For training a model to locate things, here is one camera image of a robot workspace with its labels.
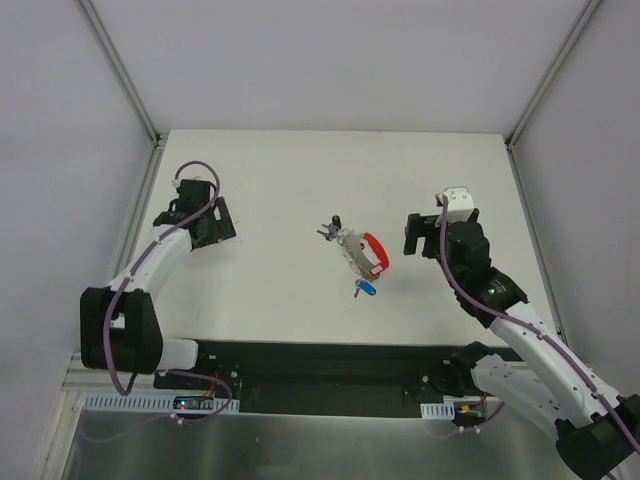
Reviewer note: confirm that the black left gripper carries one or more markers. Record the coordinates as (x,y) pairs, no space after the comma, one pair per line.
(220,226)

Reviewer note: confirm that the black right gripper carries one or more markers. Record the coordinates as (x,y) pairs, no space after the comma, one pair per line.
(415,234)

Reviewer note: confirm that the red key tag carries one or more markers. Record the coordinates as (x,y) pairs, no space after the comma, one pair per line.
(377,270)

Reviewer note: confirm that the red-handled metal key organizer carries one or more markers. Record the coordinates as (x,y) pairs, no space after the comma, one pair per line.
(362,251)

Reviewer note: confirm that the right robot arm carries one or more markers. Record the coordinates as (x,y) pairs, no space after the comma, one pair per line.
(593,426)

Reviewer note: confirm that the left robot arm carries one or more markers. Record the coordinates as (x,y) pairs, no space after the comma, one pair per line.
(119,326)

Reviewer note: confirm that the silver key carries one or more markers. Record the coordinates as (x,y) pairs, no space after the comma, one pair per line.
(327,231)

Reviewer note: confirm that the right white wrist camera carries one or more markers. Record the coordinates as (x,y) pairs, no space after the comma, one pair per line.
(458,202)

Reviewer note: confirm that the right white cable duct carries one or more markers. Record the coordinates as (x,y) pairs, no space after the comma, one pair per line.
(438,411)

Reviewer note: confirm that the white cable duct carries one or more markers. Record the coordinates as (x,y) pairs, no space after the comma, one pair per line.
(438,411)
(158,403)

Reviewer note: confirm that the right aluminium frame post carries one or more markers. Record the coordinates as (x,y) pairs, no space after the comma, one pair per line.
(571,40)

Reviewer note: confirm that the aluminium frame post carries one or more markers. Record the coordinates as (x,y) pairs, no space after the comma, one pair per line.
(571,40)
(118,68)

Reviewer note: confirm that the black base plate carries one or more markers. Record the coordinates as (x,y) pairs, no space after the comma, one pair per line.
(379,381)

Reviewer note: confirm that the left aluminium frame post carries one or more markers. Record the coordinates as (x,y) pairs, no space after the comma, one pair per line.
(118,68)

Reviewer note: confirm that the left white cable duct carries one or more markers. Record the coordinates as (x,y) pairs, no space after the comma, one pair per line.
(158,403)

